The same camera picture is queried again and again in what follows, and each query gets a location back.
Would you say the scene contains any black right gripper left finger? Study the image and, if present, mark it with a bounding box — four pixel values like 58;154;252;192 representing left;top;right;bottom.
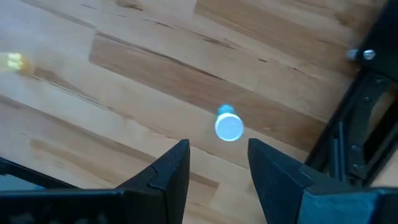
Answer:
116;139;190;224

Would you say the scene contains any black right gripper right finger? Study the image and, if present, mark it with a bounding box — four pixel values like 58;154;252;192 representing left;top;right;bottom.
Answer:
248;139;313;224

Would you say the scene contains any yellow medicine bottle white cap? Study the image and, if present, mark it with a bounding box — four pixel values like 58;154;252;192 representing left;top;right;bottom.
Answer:
0;51;34;75

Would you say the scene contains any black aluminium table frame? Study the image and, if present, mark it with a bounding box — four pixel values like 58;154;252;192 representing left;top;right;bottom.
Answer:
0;0;398;190

